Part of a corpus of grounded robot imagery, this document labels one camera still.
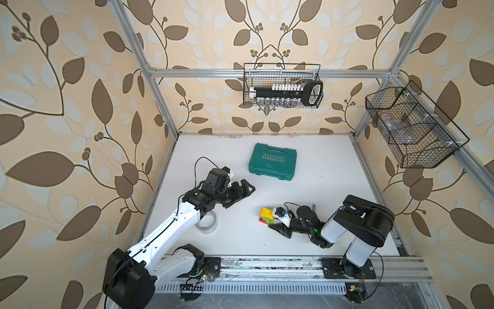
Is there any back wire basket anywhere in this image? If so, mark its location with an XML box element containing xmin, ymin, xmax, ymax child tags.
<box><xmin>243</xmin><ymin>63</ymin><xmax>324</xmax><ymax>109</ymax></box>

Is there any wire basket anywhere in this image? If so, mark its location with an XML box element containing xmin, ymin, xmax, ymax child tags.
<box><xmin>243</xmin><ymin>63</ymin><xmax>324</xmax><ymax>109</ymax></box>
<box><xmin>365</xmin><ymin>81</ymin><xmax>470</xmax><ymax>169</ymax></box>

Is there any clear tape roll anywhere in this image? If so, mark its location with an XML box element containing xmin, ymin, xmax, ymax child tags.
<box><xmin>196</xmin><ymin>211</ymin><xmax>218</xmax><ymax>234</ymax></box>

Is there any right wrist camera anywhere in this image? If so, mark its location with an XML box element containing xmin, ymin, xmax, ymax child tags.
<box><xmin>272</xmin><ymin>207</ymin><xmax>295</xmax><ymax>228</ymax></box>

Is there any yellow lego brick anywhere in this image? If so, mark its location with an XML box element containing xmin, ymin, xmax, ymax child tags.
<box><xmin>260</xmin><ymin>208</ymin><xmax>274</xmax><ymax>222</ymax></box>

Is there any clear plastic bag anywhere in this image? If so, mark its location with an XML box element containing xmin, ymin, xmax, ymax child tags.
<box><xmin>380</xmin><ymin>113</ymin><xmax>416</xmax><ymax>144</ymax></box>

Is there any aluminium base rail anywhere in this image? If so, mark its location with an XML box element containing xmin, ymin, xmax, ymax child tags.
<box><xmin>216</xmin><ymin>255</ymin><xmax>433</xmax><ymax>283</ymax></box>

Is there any black socket set rail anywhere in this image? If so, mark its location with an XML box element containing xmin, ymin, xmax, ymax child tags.
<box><xmin>248</xmin><ymin>81</ymin><xmax>324</xmax><ymax>108</ymax></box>

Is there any right wire basket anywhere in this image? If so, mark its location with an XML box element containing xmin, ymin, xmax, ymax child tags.
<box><xmin>365</xmin><ymin>81</ymin><xmax>470</xmax><ymax>169</ymax></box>

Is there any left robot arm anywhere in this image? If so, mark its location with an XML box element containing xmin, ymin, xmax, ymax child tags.
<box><xmin>102</xmin><ymin>167</ymin><xmax>255</xmax><ymax>308</ymax></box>

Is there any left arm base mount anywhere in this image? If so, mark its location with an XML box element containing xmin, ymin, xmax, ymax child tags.
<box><xmin>175</xmin><ymin>256</ymin><xmax>222</xmax><ymax>279</ymax></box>

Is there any green tool case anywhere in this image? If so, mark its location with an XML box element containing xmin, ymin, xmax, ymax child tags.
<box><xmin>248</xmin><ymin>143</ymin><xmax>297</xmax><ymax>181</ymax></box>

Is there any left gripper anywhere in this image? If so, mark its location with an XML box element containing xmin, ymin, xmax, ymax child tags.
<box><xmin>212</xmin><ymin>179</ymin><xmax>255</xmax><ymax>206</ymax></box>

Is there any red lego brick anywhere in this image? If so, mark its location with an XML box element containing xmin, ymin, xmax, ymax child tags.
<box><xmin>259</xmin><ymin>218</ymin><xmax>271</xmax><ymax>225</ymax></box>

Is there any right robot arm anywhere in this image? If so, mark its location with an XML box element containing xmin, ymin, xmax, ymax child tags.
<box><xmin>269</xmin><ymin>195</ymin><xmax>395</xmax><ymax>278</ymax></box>

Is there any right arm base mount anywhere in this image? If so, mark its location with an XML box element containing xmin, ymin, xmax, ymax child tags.
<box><xmin>320</xmin><ymin>257</ymin><xmax>377</xmax><ymax>280</ymax></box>

